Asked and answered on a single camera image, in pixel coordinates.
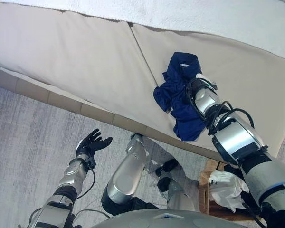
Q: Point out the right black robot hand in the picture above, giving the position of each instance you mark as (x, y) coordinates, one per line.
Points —
(200, 77)

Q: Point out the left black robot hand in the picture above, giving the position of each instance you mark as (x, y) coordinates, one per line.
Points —
(92, 142)

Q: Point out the navy blue garment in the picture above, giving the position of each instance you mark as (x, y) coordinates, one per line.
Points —
(175, 95)

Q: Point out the white garment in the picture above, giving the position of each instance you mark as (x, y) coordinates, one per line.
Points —
(225, 190)

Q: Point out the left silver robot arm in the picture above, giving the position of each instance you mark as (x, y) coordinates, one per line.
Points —
(71, 171)

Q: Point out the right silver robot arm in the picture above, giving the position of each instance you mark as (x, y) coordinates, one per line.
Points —
(237, 137)

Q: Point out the woven tan laundry basket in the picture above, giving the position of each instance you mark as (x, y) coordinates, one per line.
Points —
(204, 187)

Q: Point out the left silver robot leg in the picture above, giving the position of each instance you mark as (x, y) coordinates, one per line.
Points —
(123, 180)

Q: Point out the grey robot torso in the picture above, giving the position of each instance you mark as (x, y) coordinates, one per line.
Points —
(168, 221)

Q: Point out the beige upholstered bed frame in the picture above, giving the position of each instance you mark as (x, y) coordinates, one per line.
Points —
(61, 99)

